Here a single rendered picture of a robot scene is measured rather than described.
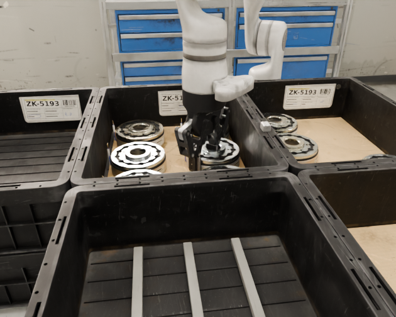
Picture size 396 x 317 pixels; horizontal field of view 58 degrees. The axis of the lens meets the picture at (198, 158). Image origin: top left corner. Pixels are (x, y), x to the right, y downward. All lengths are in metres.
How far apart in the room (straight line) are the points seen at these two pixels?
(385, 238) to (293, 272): 0.16
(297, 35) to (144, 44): 1.08
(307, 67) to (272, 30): 1.87
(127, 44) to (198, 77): 1.99
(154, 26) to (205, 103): 1.96
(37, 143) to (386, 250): 0.69
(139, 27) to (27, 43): 1.32
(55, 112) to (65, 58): 2.66
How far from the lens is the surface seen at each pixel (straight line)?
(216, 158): 0.66
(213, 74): 0.57
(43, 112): 0.87
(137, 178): 0.48
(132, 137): 0.75
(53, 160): 0.77
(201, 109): 0.59
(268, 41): 0.99
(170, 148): 0.76
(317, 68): 2.89
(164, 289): 0.47
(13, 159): 0.81
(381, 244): 0.58
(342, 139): 0.86
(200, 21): 0.56
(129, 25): 2.52
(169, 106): 0.84
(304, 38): 2.79
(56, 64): 3.54
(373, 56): 4.15
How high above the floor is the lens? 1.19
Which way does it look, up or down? 30 degrees down
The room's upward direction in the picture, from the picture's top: straight up
